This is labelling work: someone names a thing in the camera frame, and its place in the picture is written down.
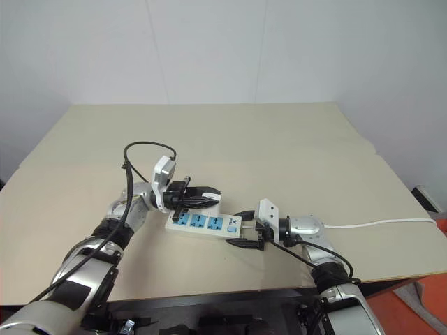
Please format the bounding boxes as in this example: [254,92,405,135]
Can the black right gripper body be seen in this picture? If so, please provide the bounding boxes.
[254,219,276,253]

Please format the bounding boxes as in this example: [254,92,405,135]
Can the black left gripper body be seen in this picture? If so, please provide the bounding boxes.
[163,177,192,221]

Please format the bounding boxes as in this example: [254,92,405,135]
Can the white power strip blue sockets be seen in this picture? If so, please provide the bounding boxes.
[164,211,243,240]

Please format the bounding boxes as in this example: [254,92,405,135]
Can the grey cloth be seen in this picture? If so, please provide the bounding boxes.
[392,280,447,325]

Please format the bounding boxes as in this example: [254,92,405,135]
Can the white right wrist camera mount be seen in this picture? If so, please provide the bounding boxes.
[254,198,281,244]

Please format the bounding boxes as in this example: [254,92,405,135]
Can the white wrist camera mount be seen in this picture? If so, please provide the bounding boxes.
[254,198,281,244]
[150,156,178,213]

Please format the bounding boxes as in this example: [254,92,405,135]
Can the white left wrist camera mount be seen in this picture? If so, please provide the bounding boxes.
[150,156,178,213]

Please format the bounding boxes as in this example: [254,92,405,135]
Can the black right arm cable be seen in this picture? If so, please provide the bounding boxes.
[269,240,363,284]

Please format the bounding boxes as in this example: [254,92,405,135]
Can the white power strip cord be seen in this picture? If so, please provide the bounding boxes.
[240,217,438,230]

